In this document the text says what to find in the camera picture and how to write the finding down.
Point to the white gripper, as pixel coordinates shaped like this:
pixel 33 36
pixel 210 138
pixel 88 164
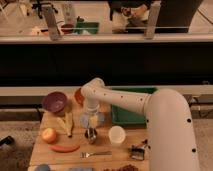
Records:
pixel 91 107

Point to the light blue towel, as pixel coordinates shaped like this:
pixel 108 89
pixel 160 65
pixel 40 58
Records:
pixel 84 120

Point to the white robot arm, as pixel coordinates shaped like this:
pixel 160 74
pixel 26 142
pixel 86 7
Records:
pixel 170 130

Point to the small metal cup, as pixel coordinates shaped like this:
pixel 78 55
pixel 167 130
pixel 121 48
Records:
pixel 91 135

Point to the white plastic cup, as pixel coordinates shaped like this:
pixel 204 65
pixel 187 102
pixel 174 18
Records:
pixel 116 135

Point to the green plastic tray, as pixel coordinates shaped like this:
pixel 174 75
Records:
pixel 124 117

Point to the orange bowl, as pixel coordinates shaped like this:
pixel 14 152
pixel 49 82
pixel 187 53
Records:
pixel 79 97

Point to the silver fork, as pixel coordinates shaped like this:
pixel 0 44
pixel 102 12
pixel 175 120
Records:
pixel 87 154

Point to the purple bowl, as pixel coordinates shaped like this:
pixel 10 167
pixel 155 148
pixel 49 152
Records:
pixel 54 102

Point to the red yellow apple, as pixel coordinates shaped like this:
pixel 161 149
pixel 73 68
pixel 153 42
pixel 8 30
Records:
pixel 49 135

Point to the red berries cluster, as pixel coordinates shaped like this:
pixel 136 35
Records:
pixel 124 168

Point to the blue ball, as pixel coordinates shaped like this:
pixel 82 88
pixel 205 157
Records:
pixel 42 167

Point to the black object on floor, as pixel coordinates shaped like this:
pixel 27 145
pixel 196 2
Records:
pixel 7 140

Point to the left metal post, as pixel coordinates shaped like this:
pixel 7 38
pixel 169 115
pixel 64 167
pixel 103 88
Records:
pixel 54 33

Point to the metal post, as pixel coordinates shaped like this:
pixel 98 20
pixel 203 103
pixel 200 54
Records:
pixel 54 33
pixel 152 19

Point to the right metal post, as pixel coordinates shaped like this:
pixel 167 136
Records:
pixel 152 19

